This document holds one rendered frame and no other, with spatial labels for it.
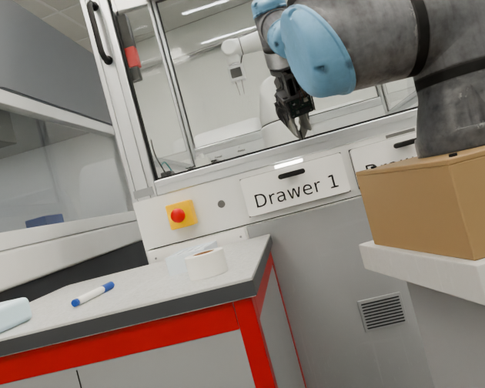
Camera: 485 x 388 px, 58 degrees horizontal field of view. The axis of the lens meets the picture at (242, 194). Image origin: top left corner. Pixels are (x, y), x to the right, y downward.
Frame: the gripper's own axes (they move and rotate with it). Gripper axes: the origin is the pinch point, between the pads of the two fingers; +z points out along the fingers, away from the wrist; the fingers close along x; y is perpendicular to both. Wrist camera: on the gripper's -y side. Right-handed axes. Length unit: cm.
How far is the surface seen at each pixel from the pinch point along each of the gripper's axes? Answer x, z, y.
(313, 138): 4.3, 6.0, -4.7
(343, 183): 6.9, 16.7, 5.4
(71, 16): -98, -3, -331
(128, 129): -44, -9, -23
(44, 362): -60, -7, 49
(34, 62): -72, -26, -75
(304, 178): -2.3, 13.0, 1.3
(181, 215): -37.7, 9.9, 0.5
